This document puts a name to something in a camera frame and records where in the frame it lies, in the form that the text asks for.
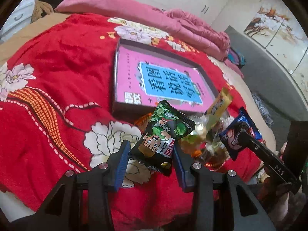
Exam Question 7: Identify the blue Oreo cookie packet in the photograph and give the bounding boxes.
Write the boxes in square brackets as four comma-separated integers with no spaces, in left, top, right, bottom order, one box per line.
[219,107,263,161]

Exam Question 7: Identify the black green cartoon snack packet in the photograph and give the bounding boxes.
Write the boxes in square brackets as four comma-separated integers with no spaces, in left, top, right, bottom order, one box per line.
[129,100,195,176]

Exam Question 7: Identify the green clear pastry bag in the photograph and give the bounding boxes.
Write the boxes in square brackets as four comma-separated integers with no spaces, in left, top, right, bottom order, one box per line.
[179,113,232,158]

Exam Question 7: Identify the small dark wrapped candy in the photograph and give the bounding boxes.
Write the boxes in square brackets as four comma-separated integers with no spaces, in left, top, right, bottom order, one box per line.
[194,148,230,172]

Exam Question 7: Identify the orange wrapped cake snack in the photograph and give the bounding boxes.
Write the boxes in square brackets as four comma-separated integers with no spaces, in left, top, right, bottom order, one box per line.
[134,113,152,133]

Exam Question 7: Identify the gold wrapped snack stick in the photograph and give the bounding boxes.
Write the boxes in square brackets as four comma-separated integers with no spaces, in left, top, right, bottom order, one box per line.
[205,88,233,130]

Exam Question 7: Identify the grey quilted headboard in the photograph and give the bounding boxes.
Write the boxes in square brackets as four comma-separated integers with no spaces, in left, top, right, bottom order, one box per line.
[225,26,307,121]

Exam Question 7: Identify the red floral blanket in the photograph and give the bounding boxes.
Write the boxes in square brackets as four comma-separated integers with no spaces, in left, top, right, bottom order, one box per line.
[0,13,263,231]

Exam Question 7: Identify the pink and blue book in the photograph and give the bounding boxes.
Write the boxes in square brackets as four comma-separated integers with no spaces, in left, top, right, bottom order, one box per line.
[115,45,216,113]

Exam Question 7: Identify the dark shallow cardboard box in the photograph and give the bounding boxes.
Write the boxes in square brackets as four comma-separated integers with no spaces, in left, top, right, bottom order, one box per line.
[112,38,220,120]

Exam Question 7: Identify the colourful folded clothes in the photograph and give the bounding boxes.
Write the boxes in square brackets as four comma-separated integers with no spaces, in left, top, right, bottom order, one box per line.
[228,48,246,69]

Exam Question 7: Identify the pink quilt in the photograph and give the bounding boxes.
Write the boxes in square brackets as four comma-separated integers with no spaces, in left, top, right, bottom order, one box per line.
[56,0,244,77]

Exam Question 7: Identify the beige bed sheet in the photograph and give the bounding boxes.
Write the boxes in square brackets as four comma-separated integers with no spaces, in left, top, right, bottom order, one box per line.
[0,13,70,66]

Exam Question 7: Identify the white drawer cabinet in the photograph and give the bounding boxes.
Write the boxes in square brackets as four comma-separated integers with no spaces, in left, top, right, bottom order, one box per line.
[1,0,35,42]

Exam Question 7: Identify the brown knitted blanket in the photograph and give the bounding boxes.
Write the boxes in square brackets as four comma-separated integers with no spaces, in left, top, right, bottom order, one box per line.
[31,0,54,23]

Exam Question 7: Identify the floral wall painting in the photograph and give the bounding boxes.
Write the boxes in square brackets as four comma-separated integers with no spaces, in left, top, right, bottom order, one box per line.
[244,3,307,97]

